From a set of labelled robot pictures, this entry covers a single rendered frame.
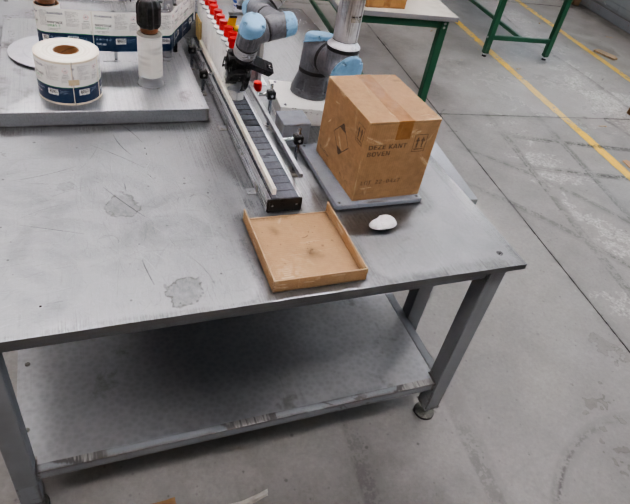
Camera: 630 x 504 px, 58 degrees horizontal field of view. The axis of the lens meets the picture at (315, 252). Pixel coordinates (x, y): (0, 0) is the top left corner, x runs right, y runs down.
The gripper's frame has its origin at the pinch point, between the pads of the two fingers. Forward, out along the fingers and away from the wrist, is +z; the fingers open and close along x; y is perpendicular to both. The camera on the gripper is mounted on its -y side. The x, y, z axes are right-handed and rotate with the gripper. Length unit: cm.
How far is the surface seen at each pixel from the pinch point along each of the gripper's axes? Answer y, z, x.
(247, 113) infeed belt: -1.4, 1.0, 9.2
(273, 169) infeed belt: -0.4, -16.8, 40.2
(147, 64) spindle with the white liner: 29.9, 3.6, -12.8
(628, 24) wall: -567, 238, -246
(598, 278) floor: -196, 63, 78
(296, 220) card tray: -2, -23, 60
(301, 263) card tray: 3, -32, 76
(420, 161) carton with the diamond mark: -42, -33, 48
